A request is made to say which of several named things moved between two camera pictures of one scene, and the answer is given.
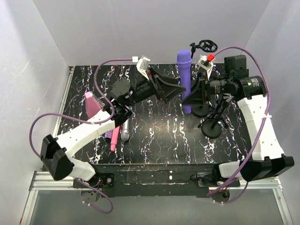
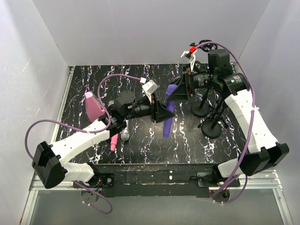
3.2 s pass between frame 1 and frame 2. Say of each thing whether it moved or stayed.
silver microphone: stayed
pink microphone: stayed
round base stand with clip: stayed
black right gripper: moved
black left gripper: moved
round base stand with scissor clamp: stayed
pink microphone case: stayed
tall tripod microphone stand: stayed
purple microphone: moved
